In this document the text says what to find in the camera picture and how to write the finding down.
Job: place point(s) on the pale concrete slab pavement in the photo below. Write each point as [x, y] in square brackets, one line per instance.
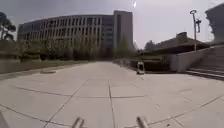
[106, 83]

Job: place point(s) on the small white robot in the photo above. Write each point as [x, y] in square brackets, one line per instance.
[140, 67]

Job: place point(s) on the dark green hedge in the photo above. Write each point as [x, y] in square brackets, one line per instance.
[155, 64]

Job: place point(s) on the large curved grey building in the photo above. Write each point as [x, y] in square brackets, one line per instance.
[83, 28]

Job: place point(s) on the row of trees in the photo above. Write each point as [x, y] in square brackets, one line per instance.
[53, 50]

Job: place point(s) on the robot's own part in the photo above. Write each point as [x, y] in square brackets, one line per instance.
[78, 123]
[142, 122]

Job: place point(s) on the low building with dark roof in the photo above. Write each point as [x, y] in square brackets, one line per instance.
[180, 43]

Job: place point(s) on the grass strip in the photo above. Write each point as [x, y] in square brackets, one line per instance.
[40, 64]

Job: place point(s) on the lamp pole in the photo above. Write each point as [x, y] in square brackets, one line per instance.
[194, 33]

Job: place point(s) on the concrete stairs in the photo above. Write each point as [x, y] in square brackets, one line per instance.
[210, 65]

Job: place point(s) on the tall dark tree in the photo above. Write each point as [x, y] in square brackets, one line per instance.
[5, 26]

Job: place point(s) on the pale concrete wall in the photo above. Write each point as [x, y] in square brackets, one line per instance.
[186, 60]

